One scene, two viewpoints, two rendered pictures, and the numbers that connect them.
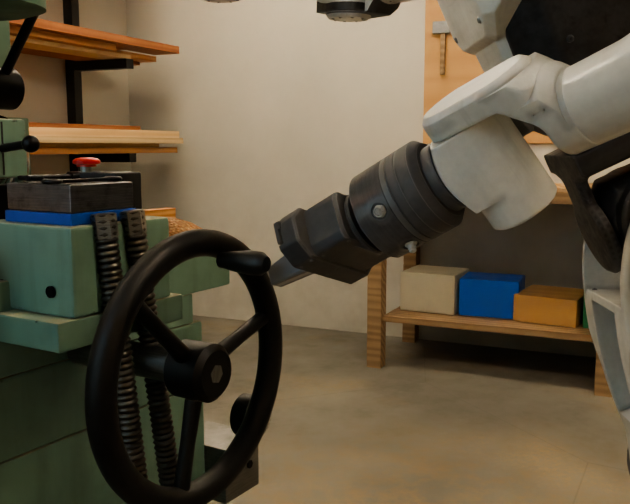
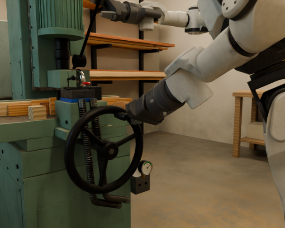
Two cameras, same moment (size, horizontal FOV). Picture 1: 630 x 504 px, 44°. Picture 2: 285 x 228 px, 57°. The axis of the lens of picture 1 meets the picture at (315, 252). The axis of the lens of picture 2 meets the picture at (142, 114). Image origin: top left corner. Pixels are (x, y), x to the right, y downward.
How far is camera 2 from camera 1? 0.27 m
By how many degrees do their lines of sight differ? 20
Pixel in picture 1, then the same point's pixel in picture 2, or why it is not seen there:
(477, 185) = (180, 92)
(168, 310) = (106, 130)
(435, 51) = not seen: hidden behind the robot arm
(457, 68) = not seen: hidden behind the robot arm
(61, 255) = (68, 111)
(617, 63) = (210, 49)
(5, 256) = (58, 111)
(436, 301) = (260, 135)
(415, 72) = not seen: hidden behind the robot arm
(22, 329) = (59, 132)
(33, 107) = (128, 65)
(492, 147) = (183, 79)
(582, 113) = (202, 67)
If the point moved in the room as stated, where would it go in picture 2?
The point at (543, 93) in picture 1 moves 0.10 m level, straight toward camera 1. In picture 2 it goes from (191, 60) to (167, 57)
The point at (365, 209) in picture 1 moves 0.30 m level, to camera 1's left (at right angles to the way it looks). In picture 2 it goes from (148, 100) to (54, 97)
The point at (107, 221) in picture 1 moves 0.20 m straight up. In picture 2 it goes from (82, 101) to (79, 37)
